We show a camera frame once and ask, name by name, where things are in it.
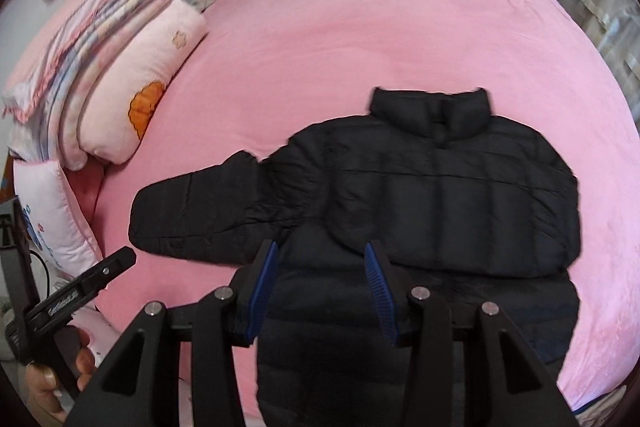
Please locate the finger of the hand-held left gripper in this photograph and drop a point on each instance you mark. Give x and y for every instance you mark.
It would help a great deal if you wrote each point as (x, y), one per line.
(102, 271)

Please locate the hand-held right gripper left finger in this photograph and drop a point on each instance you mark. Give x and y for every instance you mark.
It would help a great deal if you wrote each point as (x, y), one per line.
(259, 289)

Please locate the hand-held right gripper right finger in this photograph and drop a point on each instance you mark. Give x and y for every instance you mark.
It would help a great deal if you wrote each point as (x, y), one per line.
(379, 292)

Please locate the black puffer jacket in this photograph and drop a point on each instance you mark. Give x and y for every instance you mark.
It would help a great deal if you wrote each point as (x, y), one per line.
(450, 207)

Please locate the person's left hand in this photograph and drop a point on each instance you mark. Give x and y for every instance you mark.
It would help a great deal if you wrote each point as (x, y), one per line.
(86, 357)

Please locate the white pink embroidered pillow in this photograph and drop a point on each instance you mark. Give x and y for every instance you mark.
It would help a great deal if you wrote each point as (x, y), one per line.
(55, 212)

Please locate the pink pillow with orange flower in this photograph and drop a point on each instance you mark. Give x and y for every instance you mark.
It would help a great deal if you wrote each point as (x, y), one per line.
(150, 67)

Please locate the folded striped quilt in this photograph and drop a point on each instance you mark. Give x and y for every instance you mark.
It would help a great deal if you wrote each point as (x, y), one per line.
(75, 57)

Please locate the pink bed sheet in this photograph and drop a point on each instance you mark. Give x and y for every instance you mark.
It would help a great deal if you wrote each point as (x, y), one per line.
(325, 57)

